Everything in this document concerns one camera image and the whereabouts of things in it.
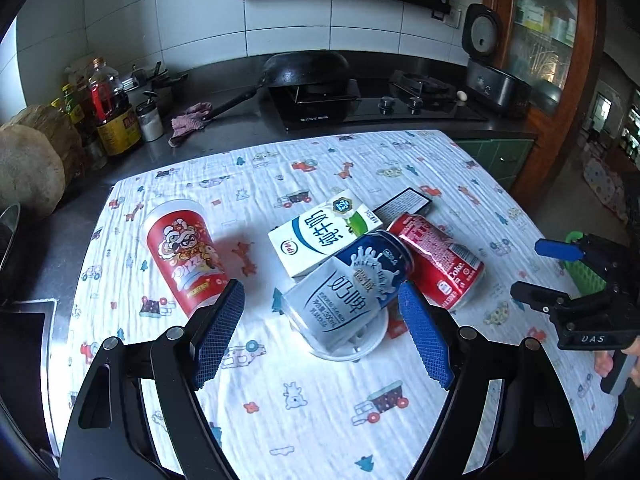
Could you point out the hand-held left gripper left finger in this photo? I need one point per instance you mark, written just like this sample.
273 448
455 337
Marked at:
220 330

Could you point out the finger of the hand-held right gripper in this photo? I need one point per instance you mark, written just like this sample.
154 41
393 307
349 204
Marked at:
555 249
537 297

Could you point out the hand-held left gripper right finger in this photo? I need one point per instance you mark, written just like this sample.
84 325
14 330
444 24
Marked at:
425 335

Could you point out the green plastic basket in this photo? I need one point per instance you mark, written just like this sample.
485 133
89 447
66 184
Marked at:
592 277

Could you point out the clear plastic cup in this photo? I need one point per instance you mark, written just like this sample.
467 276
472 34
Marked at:
372 345

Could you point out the red soda can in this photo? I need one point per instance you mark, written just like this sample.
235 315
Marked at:
440 260

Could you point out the red printed paper cup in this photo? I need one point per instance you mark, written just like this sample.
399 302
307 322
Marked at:
180 255

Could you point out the blue and white can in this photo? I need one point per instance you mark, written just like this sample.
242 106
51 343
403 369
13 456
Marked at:
345 290

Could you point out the black box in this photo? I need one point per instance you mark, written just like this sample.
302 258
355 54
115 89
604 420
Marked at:
405 202

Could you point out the white milk carton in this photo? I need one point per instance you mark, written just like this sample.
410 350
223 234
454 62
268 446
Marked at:
320 235

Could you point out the person's right hand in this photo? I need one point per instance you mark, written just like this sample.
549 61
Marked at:
603 364

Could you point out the polka dot play fence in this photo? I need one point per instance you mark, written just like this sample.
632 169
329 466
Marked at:
605 185

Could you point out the printed cartoon blanket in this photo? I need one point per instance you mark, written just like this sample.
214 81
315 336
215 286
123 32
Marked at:
280 400

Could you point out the green lower cabinet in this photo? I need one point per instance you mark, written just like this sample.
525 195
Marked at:
495 157

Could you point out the black rice cooker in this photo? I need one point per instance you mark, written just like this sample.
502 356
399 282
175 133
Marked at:
492 80

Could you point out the steel kitchen sink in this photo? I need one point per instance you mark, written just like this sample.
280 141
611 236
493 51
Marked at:
20 360

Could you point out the pink dish cloth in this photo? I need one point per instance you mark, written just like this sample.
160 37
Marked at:
187 122

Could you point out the wooden glass door cabinet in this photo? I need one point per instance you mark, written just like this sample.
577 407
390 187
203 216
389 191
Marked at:
545 35

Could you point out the white seasoning jar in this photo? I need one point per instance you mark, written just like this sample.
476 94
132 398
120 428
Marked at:
150 122

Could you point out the black gas stove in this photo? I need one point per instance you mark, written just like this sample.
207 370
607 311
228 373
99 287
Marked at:
380 107

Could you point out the steel bowl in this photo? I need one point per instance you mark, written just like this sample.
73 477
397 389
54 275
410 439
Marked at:
7 230

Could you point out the oil bottle with yellow label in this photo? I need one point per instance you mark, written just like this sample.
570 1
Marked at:
112 105

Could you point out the black utensil holder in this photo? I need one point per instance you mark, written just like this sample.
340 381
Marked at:
155 80

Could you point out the dark sauce bottle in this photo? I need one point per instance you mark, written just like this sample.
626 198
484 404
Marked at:
75 110

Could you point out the black wok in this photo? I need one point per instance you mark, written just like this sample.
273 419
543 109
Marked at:
305 67

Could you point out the wall socket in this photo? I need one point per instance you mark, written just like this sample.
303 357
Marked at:
453 17

